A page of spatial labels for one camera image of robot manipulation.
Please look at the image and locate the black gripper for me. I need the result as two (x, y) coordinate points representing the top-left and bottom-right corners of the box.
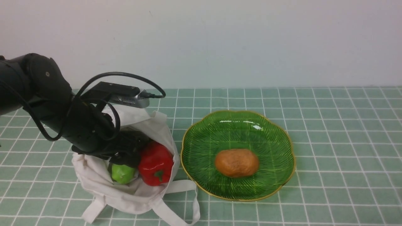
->
(72, 130), (150, 168)

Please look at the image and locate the light green cucumber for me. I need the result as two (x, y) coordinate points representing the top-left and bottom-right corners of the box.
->
(110, 164), (136, 185)

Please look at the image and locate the white cloth tote bag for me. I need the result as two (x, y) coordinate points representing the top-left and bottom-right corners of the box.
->
(72, 105), (197, 226)

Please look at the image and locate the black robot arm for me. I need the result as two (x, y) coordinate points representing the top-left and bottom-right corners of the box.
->
(1, 53), (149, 168)

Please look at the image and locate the red bell pepper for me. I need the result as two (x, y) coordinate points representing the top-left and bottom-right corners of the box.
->
(138, 141), (174, 186)

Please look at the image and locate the green glass leaf plate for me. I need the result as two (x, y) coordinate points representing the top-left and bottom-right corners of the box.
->
(181, 110), (296, 201)

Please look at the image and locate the brown potato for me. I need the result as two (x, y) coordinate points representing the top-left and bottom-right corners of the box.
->
(215, 149), (259, 178)

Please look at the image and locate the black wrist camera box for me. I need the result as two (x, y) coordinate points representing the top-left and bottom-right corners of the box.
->
(81, 82), (150, 110)

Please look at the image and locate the black camera cable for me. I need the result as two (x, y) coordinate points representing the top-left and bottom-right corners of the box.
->
(0, 72), (166, 142)

